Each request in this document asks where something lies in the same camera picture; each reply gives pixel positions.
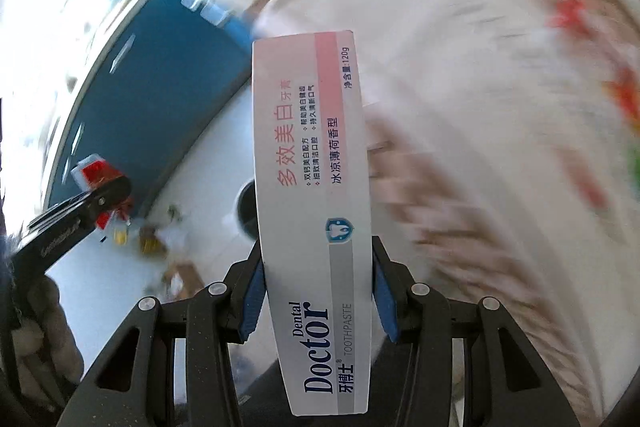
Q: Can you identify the white pink toothpaste box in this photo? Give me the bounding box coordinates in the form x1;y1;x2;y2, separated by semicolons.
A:
252;30;373;416

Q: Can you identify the red white packet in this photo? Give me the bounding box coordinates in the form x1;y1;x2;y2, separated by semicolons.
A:
72;154;132;230

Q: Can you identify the white round trash bin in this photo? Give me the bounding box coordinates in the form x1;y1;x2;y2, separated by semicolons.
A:
235;180;258;242

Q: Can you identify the gloved left hand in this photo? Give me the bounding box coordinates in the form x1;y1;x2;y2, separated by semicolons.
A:
12;275;85;409

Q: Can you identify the yellow cooking oil bottle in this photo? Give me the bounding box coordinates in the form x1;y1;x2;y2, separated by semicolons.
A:
113;215;130;246

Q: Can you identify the brown cardboard box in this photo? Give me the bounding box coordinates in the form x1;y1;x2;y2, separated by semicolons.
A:
162;261;204;303

